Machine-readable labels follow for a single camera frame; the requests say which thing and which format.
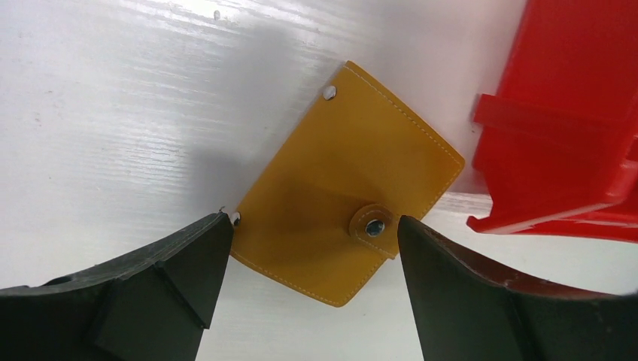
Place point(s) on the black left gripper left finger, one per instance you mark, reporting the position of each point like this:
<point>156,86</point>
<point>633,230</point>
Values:
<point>153,303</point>

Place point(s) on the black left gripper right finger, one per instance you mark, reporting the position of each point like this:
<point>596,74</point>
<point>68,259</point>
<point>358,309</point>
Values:
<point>467,306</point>

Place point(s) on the yellow leather card holder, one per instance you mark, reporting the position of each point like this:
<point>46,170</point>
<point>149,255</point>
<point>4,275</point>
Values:
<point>322,217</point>

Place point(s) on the left red plastic bin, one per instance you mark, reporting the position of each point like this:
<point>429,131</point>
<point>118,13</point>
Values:
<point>558,149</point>

